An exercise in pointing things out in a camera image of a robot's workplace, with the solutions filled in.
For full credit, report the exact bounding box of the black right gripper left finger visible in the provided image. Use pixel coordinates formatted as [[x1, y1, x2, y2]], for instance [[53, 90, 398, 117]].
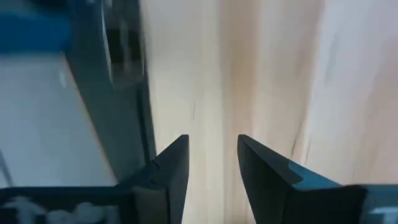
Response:
[[116, 134, 190, 224]]

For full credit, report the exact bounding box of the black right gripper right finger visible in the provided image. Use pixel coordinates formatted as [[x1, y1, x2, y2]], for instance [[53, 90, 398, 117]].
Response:
[[237, 134, 368, 224]]

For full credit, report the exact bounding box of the black metal table frame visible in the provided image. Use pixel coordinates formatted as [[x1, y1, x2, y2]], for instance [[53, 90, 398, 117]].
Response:
[[63, 0, 158, 184]]

